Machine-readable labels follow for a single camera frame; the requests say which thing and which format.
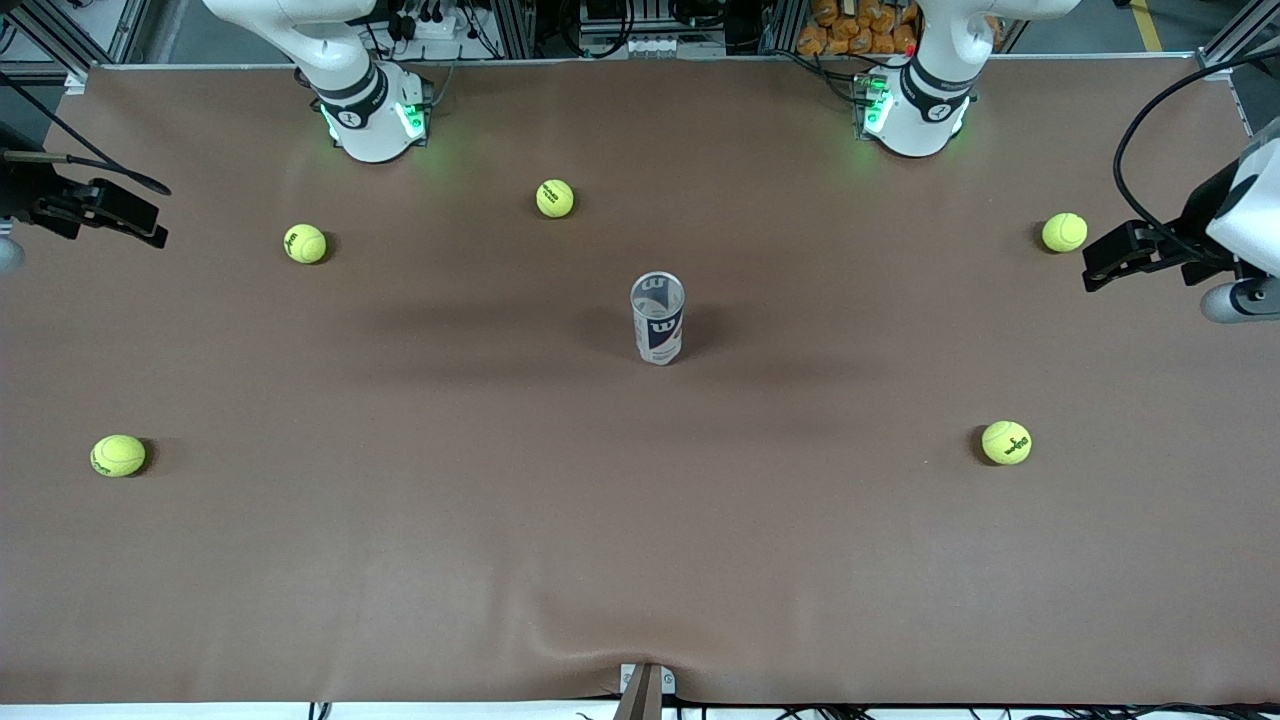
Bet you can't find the brown table mat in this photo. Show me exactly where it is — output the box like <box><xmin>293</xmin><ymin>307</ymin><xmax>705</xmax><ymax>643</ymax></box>
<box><xmin>0</xmin><ymin>55</ymin><xmax>1280</xmax><ymax>706</ymax></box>

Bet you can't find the metal table edge bracket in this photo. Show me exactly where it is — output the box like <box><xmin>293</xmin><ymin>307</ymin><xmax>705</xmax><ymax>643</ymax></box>
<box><xmin>618</xmin><ymin>662</ymin><xmax>677</xmax><ymax>720</ymax></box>

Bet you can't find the aluminium frame post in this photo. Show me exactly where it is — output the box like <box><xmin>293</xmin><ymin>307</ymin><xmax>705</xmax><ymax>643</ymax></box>
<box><xmin>758</xmin><ymin>0</ymin><xmax>806</xmax><ymax>56</ymax></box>
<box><xmin>490</xmin><ymin>0</ymin><xmax>541</xmax><ymax>59</ymax></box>

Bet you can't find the aluminium frame profile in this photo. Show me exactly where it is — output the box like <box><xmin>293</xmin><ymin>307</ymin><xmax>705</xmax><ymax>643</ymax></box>
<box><xmin>1195</xmin><ymin>0</ymin><xmax>1280</xmax><ymax>83</ymax></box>
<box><xmin>0</xmin><ymin>0</ymin><xmax>151</xmax><ymax>91</ymax></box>

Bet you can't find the white blue tennis ball can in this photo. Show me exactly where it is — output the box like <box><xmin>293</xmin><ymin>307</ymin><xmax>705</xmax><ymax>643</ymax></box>
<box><xmin>629</xmin><ymin>270</ymin><xmax>688</xmax><ymax>367</ymax></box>

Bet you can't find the bag of orange items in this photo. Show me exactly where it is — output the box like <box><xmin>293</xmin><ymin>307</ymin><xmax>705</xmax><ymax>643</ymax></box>
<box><xmin>797</xmin><ymin>0</ymin><xmax>923</xmax><ymax>57</ymax></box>

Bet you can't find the white power strip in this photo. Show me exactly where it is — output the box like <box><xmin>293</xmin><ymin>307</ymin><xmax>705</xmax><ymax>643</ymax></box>
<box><xmin>395</xmin><ymin>8</ymin><xmax>463</xmax><ymax>43</ymax></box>

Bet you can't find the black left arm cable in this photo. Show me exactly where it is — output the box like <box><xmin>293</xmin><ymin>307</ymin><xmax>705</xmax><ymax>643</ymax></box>
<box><xmin>1112</xmin><ymin>45</ymin><xmax>1280</xmax><ymax>247</ymax></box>

